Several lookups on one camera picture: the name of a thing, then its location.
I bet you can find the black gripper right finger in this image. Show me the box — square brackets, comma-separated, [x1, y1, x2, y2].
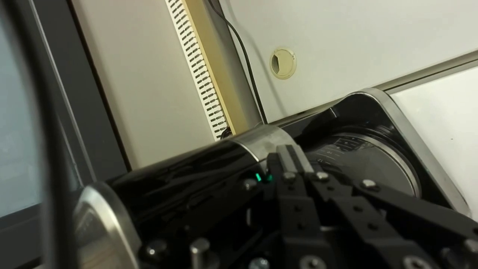
[311, 171, 478, 269]

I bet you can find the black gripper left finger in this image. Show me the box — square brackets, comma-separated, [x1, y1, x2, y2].
[268, 145, 332, 269]

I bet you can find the black steel coffee maker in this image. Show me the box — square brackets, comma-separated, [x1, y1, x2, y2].
[75, 90, 475, 269]

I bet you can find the white mini fridge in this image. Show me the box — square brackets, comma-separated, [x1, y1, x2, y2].
[392, 67, 478, 220]

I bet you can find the beige radiator vent strip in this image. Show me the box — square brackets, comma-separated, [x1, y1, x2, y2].
[165, 0, 236, 141]

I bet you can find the black cable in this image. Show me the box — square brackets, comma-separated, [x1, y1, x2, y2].
[208, 0, 268, 124]

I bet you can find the round beige wall grommet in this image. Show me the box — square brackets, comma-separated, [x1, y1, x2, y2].
[271, 48, 298, 79]

